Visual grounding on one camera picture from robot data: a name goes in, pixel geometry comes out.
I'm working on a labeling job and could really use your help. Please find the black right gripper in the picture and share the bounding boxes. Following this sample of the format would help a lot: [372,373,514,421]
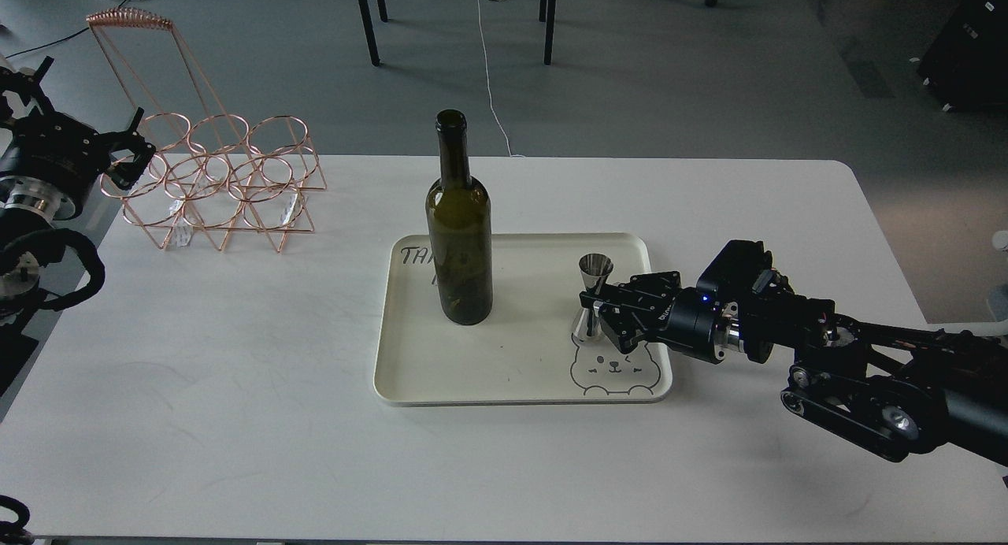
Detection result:
[580,271,728,363]

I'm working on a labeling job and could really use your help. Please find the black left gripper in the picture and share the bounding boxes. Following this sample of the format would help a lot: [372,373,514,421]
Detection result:
[1,56,156,220]

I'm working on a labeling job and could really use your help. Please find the silver metal jigger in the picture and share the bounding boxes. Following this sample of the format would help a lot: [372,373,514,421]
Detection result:
[572,252,614,347]

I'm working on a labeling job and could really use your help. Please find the dark green wine bottle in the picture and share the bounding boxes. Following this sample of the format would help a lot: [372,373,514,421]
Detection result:
[425,109,493,325]

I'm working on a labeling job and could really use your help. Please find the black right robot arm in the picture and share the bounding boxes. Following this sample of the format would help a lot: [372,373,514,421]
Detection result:
[579,239,1007,465]

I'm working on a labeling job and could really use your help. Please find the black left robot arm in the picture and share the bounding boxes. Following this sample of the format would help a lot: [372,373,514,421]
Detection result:
[1,57,155,388]

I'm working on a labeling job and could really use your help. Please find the cream bear tray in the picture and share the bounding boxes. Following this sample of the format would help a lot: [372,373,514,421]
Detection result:
[373,233,673,406]

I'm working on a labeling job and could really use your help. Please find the black table legs left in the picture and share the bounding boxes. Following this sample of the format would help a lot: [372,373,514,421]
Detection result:
[357,0,388,67]

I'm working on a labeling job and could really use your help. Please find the black table legs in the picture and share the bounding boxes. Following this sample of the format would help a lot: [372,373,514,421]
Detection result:
[357,0,388,67]
[539,0,557,65]

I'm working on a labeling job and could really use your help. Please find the black table legs right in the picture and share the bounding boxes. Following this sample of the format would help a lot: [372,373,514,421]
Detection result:
[539,0,557,65]

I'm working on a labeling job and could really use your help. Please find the black cabinet on casters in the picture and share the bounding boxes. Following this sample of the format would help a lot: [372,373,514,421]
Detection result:
[917,0,1007,112]

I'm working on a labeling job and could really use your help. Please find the copper wire wine rack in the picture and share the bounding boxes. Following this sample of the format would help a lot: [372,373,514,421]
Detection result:
[87,8,328,252]

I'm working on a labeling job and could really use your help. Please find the white floor cable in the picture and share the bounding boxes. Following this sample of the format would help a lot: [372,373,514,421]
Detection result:
[469,0,527,158]

